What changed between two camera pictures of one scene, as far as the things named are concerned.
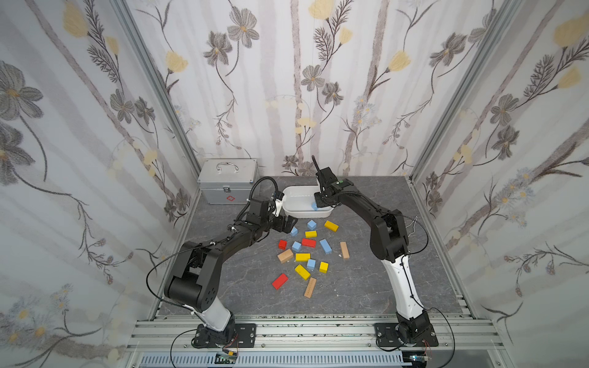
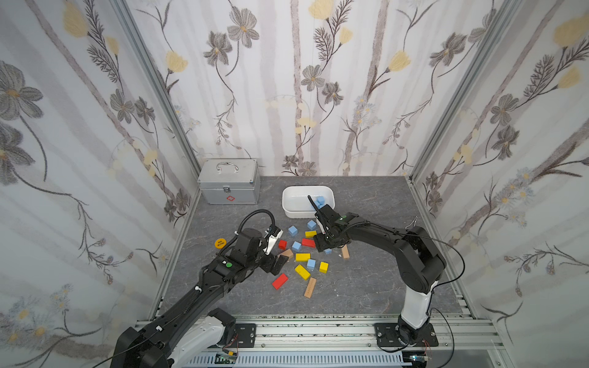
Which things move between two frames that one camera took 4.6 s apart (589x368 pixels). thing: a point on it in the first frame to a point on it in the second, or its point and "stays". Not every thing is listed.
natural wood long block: (344, 249) stays
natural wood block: (285, 256) stays
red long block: (280, 281) stays
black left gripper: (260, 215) to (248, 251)
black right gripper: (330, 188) to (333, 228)
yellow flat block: (302, 257) stays
